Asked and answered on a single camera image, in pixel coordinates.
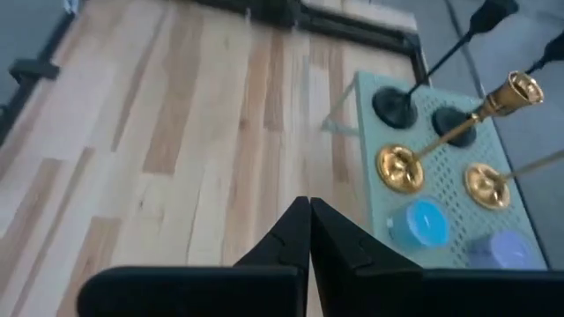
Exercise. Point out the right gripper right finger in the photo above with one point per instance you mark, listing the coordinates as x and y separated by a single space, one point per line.
352 273

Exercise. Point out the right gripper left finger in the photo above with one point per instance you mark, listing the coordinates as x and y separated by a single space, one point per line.
282 255

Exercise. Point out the blue jar candle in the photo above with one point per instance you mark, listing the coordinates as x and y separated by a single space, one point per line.
418 224

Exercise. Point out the gold candlestick holder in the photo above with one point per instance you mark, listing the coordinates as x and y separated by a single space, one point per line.
487 187
398 169

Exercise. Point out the purple jar candle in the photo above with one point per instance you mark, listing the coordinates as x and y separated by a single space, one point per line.
502 251

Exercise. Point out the black candlestick holder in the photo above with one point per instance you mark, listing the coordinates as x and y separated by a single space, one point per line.
394 108
451 127

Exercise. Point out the pale green perforated shelf table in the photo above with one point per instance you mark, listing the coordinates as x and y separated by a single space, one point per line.
445 176

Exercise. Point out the black aluminium rig frame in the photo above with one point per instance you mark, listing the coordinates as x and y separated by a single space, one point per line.
361 35

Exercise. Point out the black frame bracket clip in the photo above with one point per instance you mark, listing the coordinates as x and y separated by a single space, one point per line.
33 69

